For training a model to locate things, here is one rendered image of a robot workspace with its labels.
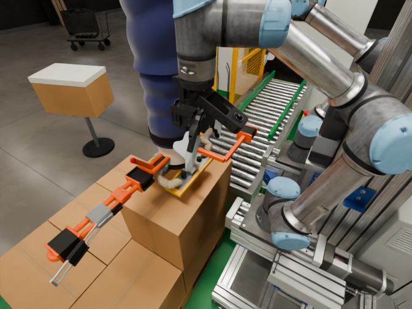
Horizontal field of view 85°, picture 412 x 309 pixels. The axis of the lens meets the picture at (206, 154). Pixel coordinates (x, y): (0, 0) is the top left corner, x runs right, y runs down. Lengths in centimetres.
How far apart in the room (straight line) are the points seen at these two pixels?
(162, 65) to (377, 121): 63
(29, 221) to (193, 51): 257
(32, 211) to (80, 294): 149
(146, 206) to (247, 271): 95
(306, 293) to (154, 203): 77
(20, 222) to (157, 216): 189
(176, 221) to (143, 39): 78
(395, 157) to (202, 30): 46
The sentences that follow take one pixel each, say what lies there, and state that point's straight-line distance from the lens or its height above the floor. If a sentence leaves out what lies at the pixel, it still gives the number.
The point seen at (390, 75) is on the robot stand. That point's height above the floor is 167.
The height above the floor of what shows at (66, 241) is 120.
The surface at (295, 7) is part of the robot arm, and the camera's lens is 112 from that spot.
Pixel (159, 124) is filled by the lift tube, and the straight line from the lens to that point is 95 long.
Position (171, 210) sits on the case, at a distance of 118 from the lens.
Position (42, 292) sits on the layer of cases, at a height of 54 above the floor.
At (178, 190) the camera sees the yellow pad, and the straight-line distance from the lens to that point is 109.
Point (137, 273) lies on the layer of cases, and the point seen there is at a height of 54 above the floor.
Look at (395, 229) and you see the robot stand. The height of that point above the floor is 118.
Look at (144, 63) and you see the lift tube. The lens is 85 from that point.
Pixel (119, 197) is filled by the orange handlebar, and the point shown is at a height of 120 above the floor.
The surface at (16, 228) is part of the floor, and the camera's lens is 283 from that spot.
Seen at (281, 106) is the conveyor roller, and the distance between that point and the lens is 292.
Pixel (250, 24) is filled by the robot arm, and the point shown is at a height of 182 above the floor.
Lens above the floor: 190
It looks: 41 degrees down
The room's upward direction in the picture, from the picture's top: straight up
